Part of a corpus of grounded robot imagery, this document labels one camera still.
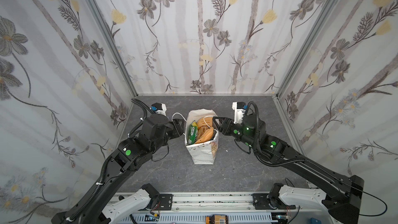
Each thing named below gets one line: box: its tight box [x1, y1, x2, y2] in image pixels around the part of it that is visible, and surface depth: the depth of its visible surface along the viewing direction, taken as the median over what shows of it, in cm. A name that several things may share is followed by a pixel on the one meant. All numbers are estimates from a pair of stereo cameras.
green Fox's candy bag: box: [187, 120, 198, 145], surface depth 76 cm
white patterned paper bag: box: [185, 108, 220, 165], surface depth 80 cm
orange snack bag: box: [194, 116, 215, 144], surface depth 72 cm
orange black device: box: [205, 214, 229, 224], surface depth 68 cm
